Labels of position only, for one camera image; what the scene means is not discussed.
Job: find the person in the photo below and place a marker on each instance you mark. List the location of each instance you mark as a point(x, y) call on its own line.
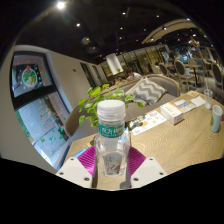
point(134, 75)
point(119, 80)

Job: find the white round pillar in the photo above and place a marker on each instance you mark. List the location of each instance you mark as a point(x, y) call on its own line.
point(114, 63)

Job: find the white tissue box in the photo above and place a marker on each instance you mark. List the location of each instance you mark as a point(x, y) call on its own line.
point(171, 113)

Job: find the grey chevron pillow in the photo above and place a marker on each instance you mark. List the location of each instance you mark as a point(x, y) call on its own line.
point(148, 91)

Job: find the dark framed decorated window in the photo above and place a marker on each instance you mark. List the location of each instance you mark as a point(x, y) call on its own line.
point(36, 110)

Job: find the clear plastic cup with straw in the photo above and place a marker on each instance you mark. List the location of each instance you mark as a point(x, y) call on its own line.
point(208, 100)

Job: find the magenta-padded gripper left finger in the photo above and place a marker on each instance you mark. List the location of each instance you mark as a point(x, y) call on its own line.
point(75, 170)

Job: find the group of ceiling lights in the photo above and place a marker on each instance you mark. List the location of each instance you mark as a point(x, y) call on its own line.
point(61, 5)

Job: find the clear plastic water bottle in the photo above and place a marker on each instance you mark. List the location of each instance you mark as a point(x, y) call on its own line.
point(111, 143)

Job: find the white paper sheets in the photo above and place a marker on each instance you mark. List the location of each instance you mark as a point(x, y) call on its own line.
point(191, 103)

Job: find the green potted plant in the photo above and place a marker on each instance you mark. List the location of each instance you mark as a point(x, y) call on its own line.
point(90, 106)

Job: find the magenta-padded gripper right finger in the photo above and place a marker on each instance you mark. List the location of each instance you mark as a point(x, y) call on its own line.
point(148, 170)

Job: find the group of dining chairs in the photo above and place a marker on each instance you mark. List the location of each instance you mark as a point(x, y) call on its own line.
point(181, 70)

